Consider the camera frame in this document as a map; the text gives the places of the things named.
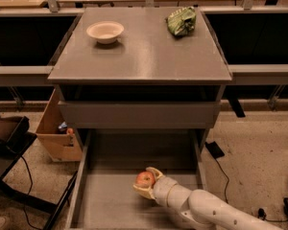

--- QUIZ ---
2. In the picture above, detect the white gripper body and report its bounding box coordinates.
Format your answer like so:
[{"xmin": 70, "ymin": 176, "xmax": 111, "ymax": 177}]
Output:
[{"xmin": 153, "ymin": 176, "xmax": 178, "ymax": 207}]

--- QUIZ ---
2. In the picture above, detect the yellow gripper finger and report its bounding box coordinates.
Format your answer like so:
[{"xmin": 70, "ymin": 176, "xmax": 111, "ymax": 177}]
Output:
[
  {"xmin": 146, "ymin": 167, "xmax": 163, "ymax": 181},
  {"xmin": 132, "ymin": 184, "xmax": 155, "ymax": 199}
]

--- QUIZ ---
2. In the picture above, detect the red apple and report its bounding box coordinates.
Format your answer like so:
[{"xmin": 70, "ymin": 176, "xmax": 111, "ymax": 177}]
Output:
[{"xmin": 135, "ymin": 172, "xmax": 156, "ymax": 188}]

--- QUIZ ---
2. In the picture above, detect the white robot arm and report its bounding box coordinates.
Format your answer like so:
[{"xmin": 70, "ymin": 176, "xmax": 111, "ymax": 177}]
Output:
[{"xmin": 132, "ymin": 167, "xmax": 282, "ymax": 230}]

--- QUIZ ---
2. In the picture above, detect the open grey middle drawer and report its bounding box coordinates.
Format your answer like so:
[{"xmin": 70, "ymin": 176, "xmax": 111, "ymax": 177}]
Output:
[{"xmin": 65, "ymin": 129, "xmax": 205, "ymax": 230}]

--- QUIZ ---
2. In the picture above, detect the closed grey upper drawer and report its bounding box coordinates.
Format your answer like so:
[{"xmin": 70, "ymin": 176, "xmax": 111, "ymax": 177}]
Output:
[{"xmin": 59, "ymin": 101, "xmax": 220, "ymax": 129}]

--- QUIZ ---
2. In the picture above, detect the grey drawer cabinet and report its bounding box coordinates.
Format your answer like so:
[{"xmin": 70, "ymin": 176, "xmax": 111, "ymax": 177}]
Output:
[{"xmin": 49, "ymin": 8, "xmax": 231, "ymax": 143}]

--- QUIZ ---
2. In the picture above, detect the black power adapter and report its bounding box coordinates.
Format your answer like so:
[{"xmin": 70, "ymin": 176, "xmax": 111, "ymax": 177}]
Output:
[{"xmin": 205, "ymin": 142, "xmax": 225, "ymax": 159}]

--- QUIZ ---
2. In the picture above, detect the cardboard box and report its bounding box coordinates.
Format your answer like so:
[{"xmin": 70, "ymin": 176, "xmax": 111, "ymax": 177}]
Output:
[{"xmin": 36, "ymin": 90, "xmax": 83, "ymax": 162}]

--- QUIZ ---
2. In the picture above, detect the black chair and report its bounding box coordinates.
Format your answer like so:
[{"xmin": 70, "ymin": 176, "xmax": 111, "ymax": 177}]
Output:
[{"xmin": 0, "ymin": 116, "xmax": 77, "ymax": 230}]

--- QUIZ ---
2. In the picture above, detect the white paper bowl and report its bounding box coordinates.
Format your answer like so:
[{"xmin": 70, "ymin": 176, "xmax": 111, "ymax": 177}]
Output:
[{"xmin": 86, "ymin": 21, "xmax": 124, "ymax": 44}]

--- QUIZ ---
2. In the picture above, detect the green chip bag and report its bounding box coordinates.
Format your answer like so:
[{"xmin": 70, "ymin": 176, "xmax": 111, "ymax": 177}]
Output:
[{"xmin": 165, "ymin": 7, "xmax": 196, "ymax": 36}]

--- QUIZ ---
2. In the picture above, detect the black floor cable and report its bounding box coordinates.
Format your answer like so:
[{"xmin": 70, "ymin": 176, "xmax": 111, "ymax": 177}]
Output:
[{"xmin": 215, "ymin": 157, "xmax": 288, "ymax": 223}]

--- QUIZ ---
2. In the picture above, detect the black cable left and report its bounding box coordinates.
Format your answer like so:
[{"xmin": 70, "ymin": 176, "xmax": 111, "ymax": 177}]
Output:
[{"xmin": 19, "ymin": 155, "xmax": 44, "ymax": 230}]

